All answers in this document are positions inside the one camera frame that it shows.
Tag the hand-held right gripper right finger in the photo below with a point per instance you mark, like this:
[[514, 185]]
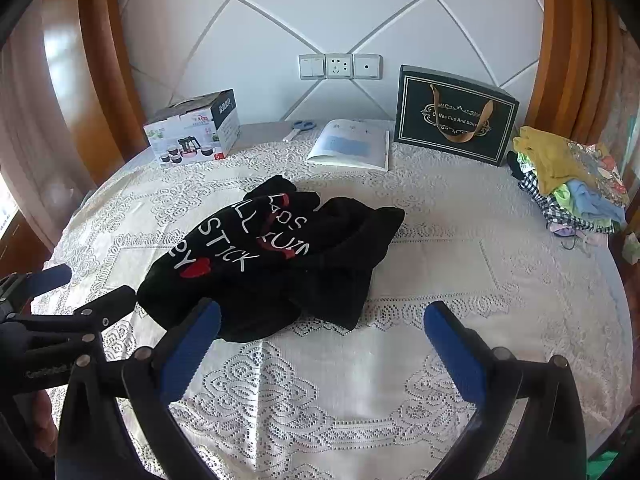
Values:
[[455, 355]]

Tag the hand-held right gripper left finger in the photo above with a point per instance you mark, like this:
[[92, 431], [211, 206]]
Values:
[[192, 350]]

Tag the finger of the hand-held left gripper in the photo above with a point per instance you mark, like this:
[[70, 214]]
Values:
[[107, 305], [47, 278]]

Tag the black printed t-shirt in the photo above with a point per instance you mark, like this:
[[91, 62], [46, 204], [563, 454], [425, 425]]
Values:
[[310, 270]]

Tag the white lace tablecloth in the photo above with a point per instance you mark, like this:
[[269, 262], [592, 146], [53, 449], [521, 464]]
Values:
[[450, 260]]

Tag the black white checkered garment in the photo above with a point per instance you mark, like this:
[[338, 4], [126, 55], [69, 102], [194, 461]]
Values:
[[532, 189]]

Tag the light green garment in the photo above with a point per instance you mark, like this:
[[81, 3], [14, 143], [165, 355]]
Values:
[[562, 194]]

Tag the light blue garment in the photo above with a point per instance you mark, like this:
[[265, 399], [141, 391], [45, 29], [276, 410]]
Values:
[[595, 202]]

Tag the white tea set box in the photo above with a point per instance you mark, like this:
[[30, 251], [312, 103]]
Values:
[[210, 125]]

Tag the dark green gift box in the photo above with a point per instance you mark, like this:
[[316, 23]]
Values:
[[425, 130]]

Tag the floral printed garment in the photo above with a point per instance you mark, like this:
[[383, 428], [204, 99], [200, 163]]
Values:
[[607, 175]]

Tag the wooden headboard frame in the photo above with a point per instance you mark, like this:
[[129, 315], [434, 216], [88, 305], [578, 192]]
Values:
[[95, 60], [570, 50]]

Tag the white wall switch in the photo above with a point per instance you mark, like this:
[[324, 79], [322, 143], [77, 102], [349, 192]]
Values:
[[312, 66]]

